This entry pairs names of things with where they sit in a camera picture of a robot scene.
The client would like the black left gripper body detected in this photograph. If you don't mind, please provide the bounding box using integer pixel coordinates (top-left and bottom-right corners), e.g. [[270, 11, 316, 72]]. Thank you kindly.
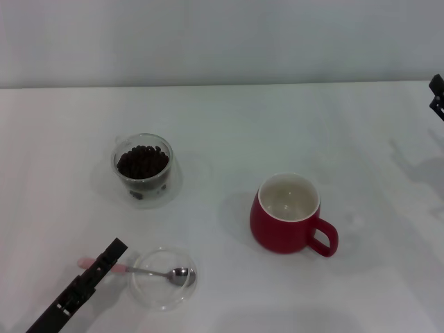
[[26, 300, 78, 333]]

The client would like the pink-handled steel spoon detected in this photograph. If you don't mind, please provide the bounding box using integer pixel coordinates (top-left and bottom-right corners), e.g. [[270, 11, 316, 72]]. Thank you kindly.
[[76, 257, 196, 288]]

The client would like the red mug with white inside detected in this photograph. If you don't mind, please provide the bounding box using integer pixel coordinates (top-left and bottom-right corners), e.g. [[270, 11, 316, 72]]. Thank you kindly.
[[249, 172, 339, 258]]

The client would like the double-walled clear glass cup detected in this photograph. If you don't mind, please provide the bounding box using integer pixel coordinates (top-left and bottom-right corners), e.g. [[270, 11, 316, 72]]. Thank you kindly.
[[110, 133, 183, 210]]

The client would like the pile of dark coffee beans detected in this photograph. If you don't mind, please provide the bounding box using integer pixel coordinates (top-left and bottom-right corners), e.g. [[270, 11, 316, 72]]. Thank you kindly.
[[116, 144, 170, 180]]

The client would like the clear glass saucer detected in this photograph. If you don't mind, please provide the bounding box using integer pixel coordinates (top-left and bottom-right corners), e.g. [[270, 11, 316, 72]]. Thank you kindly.
[[128, 246, 198, 311]]

